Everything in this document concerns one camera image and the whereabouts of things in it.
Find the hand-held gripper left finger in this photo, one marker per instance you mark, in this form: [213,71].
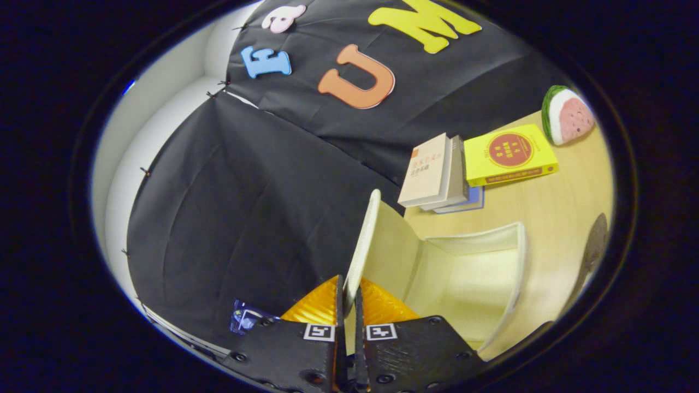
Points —
[339,349]

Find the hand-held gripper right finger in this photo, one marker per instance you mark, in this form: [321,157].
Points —
[360,349]

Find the cream fabric storage box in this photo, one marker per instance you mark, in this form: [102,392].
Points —
[464,284]

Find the brown suede shoe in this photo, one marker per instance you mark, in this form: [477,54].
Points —
[596,243]

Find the black backdrop cloth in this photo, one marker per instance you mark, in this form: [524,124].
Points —
[246,207]

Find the beige book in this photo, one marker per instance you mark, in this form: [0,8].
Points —
[426,172]

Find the blue book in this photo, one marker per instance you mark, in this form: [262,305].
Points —
[475,197]

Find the grey book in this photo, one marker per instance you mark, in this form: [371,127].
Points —
[460,174]

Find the yellow book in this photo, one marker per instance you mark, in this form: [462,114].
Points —
[508,153]

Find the watermelon plush toy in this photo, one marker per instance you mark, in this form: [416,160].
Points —
[570,117]

